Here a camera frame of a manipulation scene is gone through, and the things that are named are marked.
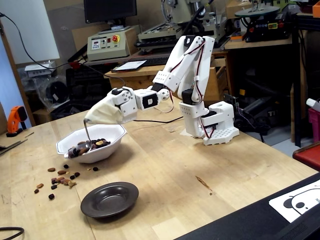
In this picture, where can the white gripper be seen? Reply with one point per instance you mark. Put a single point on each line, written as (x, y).
(123, 103)

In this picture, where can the bent metal spoon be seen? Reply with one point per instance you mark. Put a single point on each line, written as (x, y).
(88, 145)

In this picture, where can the small trail mix portion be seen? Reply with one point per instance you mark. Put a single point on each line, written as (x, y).
(75, 152)

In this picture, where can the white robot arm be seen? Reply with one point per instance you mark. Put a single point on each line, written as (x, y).
(207, 62)

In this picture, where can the white octagonal bowl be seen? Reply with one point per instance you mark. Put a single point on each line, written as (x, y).
(105, 152)

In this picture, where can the brown round plate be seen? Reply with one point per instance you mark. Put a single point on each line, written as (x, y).
(110, 200)

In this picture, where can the beige masking tape wrap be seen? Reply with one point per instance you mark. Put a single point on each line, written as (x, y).
(105, 115)

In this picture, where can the trail mix heap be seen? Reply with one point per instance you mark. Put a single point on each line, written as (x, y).
(100, 143)

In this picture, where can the black equipment case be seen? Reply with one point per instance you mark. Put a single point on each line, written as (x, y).
(82, 82)

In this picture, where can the wooden crate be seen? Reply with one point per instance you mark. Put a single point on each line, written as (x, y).
(135, 77)

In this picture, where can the white paper sheet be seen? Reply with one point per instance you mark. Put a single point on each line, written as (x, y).
(130, 65)

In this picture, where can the clear plastic bag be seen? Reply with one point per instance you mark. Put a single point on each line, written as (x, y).
(56, 92)

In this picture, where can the small red clamp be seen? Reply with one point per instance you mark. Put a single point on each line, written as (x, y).
(74, 65)

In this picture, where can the dark raisin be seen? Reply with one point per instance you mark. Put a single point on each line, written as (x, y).
(51, 196)
(95, 169)
(66, 166)
(36, 191)
(54, 187)
(77, 174)
(72, 177)

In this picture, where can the beige control box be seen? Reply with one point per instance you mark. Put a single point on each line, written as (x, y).
(107, 50)

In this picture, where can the black keyboard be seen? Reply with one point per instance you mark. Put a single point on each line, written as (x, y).
(155, 61)

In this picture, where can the brown almond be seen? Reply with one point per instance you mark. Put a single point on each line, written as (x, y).
(51, 169)
(40, 185)
(61, 172)
(60, 179)

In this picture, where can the pale cashew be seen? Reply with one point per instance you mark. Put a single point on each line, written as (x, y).
(72, 184)

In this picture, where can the white flat device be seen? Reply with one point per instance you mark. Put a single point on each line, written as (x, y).
(37, 70)

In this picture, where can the beige masking tape scrap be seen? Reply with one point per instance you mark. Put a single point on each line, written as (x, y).
(186, 133)

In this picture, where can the dark purple candy piece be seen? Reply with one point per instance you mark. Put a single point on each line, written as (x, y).
(53, 180)

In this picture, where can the orange black hand tool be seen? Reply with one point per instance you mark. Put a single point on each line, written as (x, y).
(15, 117)

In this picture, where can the black computer monitor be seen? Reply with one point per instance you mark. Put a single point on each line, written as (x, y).
(110, 11)

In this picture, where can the flat cardboard sheets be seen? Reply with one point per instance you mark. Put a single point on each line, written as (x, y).
(10, 145)

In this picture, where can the white board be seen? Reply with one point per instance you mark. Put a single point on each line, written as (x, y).
(30, 30)

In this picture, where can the grey milling machine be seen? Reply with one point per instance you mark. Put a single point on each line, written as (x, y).
(175, 12)

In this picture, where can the brown cardboard box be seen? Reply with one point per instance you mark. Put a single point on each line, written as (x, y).
(237, 10)

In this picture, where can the wooden workbench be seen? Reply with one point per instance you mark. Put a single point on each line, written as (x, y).
(262, 43)

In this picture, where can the black scroll saw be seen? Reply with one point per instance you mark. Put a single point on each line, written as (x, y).
(267, 27)

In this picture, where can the white panda print paper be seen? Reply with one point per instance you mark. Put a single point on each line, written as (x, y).
(277, 202)

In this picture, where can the red cushioned wooden chair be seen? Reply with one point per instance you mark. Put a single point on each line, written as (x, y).
(308, 157)

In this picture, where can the white plastic object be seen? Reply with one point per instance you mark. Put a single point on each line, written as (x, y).
(313, 103)

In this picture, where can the pink plastic bin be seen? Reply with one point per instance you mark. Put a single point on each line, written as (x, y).
(314, 125)

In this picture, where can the orange container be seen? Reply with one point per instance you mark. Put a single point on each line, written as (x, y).
(316, 8)

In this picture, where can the brown wooden post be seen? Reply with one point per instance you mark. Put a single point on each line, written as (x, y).
(17, 75)

